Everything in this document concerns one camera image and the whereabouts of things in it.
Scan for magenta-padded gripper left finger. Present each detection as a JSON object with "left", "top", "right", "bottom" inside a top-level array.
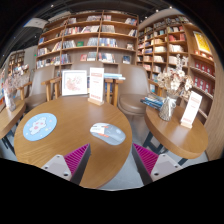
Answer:
[{"left": 41, "top": 143, "right": 92, "bottom": 186}]

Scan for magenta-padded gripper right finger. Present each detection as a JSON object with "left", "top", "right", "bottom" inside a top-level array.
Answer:
[{"left": 131, "top": 142, "right": 183, "bottom": 186}]

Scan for grey computer mouse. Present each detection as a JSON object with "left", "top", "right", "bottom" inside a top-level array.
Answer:
[{"left": 89, "top": 122, "right": 127, "bottom": 146}]

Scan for round light blue mouse pad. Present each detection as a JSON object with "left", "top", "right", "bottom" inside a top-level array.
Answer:
[{"left": 22, "top": 112, "right": 58, "bottom": 142}]

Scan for round wooden side table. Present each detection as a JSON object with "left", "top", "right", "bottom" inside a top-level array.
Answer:
[
  {"left": 0, "top": 98, "right": 27, "bottom": 154},
  {"left": 143, "top": 104, "right": 210, "bottom": 165}
]

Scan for glass vase with dried flowers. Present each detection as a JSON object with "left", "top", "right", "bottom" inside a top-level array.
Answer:
[{"left": 156, "top": 54, "right": 195, "bottom": 122}]

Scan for stack of books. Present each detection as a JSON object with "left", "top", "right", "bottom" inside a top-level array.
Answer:
[{"left": 139, "top": 92, "right": 166, "bottom": 111}]

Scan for white red sign, wooden base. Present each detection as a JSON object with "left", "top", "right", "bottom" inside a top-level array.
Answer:
[
  {"left": 87, "top": 67, "right": 106, "bottom": 107},
  {"left": 179, "top": 90, "right": 203, "bottom": 130}
]

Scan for beige chair with wooden arms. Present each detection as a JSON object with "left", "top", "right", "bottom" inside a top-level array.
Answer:
[
  {"left": 19, "top": 64, "right": 63, "bottom": 112},
  {"left": 116, "top": 63, "right": 162, "bottom": 117},
  {"left": 49, "top": 60, "right": 124, "bottom": 106}
]

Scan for white framed floral picture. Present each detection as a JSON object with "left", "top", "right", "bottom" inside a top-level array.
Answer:
[{"left": 61, "top": 69, "right": 89, "bottom": 97}]

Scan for blue books on armrests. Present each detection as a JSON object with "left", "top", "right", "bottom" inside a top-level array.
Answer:
[{"left": 103, "top": 72, "right": 127, "bottom": 81}]

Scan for small distant wooden bookshelf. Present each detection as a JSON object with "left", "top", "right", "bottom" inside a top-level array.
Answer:
[{"left": 7, "top": 49, "right": 26, "bottom": 78}]

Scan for curved wooden bookshelf unit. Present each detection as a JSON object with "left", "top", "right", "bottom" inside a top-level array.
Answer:
[{"left": 136, "top": 14, "right": 216, "bottom": 125}]

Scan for wide wooden bookshelf unit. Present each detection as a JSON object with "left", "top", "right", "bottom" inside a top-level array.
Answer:
[{"left": 35, "top": 10, "right": 140, "bottom": 78}]

